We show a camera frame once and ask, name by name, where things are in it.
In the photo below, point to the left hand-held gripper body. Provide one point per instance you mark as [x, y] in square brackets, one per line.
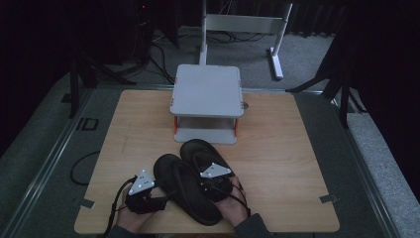
[142, 198]

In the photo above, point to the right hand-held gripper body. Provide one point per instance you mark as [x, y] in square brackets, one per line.
[216, 181]

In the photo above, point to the black slipper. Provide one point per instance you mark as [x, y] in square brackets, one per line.
[198, 152]
[171, 175]

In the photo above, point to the person's left hand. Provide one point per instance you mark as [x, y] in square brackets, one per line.
[132, 221]

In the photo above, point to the person's right hand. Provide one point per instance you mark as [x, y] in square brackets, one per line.
[232, 208]

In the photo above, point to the small round metal knob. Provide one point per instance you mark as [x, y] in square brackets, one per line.
[245, 105]

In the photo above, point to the grey two-tier shoe rack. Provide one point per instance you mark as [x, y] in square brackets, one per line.
[207, 91]

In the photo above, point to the black tape marking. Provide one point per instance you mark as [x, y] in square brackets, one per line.
[87, 124]

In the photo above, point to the grey tape piece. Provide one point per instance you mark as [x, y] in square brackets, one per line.
[328, 198]

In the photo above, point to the black tripod stand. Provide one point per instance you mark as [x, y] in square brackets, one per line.
[344, 99]
[73, 89]

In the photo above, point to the white metal stand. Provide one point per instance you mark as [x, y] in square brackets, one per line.
[242, 23]

